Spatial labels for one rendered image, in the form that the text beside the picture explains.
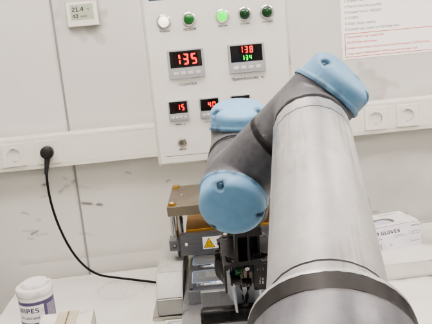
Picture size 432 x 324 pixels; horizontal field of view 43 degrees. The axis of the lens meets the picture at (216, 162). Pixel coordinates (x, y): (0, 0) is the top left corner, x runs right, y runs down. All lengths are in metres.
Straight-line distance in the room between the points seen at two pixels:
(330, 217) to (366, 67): 1.46
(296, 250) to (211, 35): 0.97
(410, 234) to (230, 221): 1.16
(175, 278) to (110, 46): 0.86
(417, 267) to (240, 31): 0.81
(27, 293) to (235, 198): 0.90
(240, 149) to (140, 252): 1.25
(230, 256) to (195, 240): 0.32
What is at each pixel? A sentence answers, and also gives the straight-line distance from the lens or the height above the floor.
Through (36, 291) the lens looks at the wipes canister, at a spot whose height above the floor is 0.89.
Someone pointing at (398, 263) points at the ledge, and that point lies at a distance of 1.60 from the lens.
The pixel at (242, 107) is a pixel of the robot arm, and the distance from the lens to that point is 0.70.
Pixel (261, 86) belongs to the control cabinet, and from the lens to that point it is 1.28.
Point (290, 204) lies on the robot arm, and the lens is 0.38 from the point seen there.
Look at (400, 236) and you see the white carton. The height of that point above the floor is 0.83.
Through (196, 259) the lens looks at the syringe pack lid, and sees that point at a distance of 1.11.
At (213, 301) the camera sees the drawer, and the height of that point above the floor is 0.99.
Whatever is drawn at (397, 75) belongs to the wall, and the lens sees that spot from 1.84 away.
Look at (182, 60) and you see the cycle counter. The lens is 1.27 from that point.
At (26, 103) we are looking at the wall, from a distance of 1.76.
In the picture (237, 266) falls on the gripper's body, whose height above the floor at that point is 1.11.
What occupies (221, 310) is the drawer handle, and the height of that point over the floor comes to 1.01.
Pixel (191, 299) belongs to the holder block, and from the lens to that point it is 1.00.
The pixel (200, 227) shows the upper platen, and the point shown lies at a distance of 1.12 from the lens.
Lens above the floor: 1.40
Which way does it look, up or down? 11 degrees down
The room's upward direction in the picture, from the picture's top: 5 degrees counter-clockwise
